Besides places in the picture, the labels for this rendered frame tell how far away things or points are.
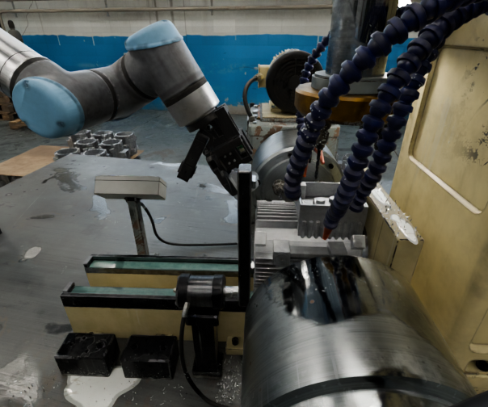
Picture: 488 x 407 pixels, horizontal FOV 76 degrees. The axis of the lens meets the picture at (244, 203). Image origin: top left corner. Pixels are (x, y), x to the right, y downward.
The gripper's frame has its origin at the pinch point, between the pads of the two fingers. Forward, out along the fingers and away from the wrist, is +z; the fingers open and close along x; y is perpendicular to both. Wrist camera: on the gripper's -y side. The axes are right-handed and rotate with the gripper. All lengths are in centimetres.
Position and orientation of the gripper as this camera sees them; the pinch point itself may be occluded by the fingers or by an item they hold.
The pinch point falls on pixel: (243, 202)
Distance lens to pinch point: 68.4
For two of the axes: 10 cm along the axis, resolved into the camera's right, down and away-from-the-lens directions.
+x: 0.4, -4.8, 8.8
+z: 5.0, 7.7, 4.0
